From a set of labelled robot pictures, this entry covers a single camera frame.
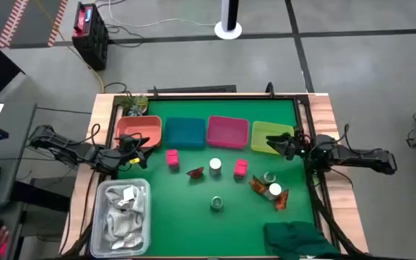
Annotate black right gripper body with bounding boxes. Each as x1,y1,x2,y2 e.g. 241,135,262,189
283,134,308,162

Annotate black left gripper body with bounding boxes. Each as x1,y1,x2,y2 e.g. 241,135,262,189
116,134,147,170

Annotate red-lid smoked paprika tin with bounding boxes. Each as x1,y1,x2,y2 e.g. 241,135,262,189
233,158,249,181
166,149,181,170

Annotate white-lid bagel seasoning jar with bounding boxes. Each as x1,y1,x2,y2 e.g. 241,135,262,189
209,157,222,178
264,183,283,201

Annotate orange plastic bin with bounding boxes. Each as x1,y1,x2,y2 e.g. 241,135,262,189
115,115,163,149

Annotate yellow-green plastic bin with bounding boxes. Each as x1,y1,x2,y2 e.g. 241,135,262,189
251,121,295,155

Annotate small potted succulent plant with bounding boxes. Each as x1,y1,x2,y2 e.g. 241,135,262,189
120,94,150,117

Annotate white cloth label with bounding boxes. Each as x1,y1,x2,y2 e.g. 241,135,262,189
116,186,136,207

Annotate blue plastic bin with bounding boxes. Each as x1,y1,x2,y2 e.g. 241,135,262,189
164,117,207,149

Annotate pink plastic bin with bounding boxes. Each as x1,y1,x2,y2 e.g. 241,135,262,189
206,115,251,150

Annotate grey crumpled cloth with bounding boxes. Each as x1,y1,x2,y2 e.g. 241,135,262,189
103,184,147,251

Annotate black floor strip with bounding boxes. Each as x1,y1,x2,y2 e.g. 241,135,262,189
147,84,238,94

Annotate clear plastic storage box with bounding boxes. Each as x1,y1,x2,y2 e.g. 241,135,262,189
90,178,152,259

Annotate green table mat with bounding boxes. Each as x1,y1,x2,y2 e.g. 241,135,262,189
117,99,316,258

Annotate dark green folded cloth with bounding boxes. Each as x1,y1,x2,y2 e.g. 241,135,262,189
264,220,341,260

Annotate black plastic crate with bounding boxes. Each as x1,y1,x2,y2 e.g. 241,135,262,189
71,1,110,72

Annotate grey office desk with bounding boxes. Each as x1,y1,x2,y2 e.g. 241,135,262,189
0,103,72,260

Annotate white black pole round base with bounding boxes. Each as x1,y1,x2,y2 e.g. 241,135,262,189
214,0,243,40

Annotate red device on crate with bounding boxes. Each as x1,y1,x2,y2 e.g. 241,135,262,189
72,2,94,38

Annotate grey floor mat orange stripes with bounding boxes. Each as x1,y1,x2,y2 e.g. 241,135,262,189
0,0,69,49

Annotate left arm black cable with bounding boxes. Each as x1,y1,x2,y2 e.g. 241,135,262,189
74,123,103,147

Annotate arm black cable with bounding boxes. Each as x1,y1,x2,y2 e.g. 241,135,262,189
74,123,103,147
339,123,360,152

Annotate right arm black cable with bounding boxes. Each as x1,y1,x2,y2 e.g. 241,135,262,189
339,123,360,152

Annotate yellow floor cable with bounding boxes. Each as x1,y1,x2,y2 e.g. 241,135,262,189
34,0,106,94

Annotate black cable bundle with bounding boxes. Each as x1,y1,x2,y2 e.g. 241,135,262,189
307,169,366,259
61,169,97,259

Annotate black floor cables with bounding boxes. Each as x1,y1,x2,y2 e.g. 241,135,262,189
105,23,146,48

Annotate white floor cable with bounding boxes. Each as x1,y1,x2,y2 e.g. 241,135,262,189
108,0,218,29

